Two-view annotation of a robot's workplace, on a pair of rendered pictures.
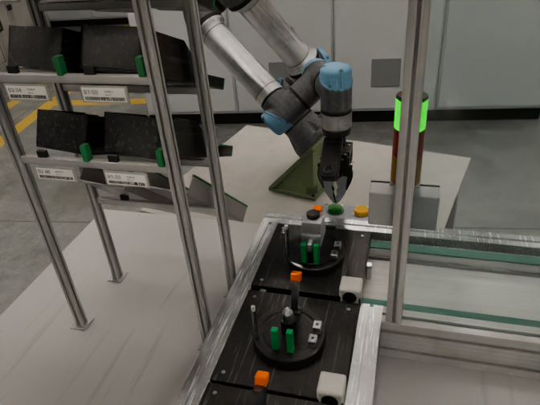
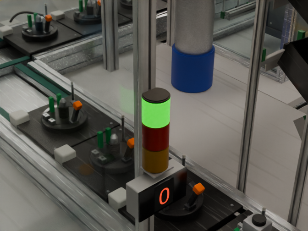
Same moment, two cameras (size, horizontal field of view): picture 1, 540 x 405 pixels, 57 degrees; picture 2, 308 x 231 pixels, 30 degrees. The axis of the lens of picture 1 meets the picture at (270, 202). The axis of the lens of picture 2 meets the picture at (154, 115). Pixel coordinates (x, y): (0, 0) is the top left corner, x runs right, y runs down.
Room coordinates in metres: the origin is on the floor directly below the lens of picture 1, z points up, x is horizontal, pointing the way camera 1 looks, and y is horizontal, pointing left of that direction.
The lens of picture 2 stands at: (1.18, -0.98, 1.92)
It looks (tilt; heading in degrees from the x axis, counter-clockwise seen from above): 32 degrees down; 121
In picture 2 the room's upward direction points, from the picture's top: 1 degrees clockwise
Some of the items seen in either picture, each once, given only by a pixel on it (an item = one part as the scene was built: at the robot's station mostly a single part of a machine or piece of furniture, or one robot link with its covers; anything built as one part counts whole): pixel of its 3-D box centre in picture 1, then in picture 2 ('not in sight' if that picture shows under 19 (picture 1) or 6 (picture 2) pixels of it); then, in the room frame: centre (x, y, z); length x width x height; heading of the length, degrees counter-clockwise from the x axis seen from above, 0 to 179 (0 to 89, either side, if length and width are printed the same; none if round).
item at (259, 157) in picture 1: (312, 186); not in sight; (1.45, -0.15, 0.84); 0.90 x 0.70 x 0.03; 60
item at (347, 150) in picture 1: (337, 148); not in sight; (1.14, -0.18, 1.13); 0.09 x 0.08 x 0.12; 162
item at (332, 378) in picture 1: (288, 323); (175, 189); (0.67, -0.01, 1.01); 0.24 x 0.24 x 0.13; 72
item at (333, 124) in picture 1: (334, 119); not in sight; (1.14, -0.18, 1.21); 0.08 x 0.08 x 0.05
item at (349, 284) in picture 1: (350, 290); not in sight; (0.79, -0.16, 0.97); 0.05 x 0.05 x 0.04; 72
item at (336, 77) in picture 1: (335, 87); not in sight; (1.14, -0.18, 1.29); 0.09 x 0.08 x 0.11; 12
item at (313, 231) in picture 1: (312, 227); (254, 228); (0.91, -0.09, 1.06); 0.08 x 0.04 x 0.07; 162
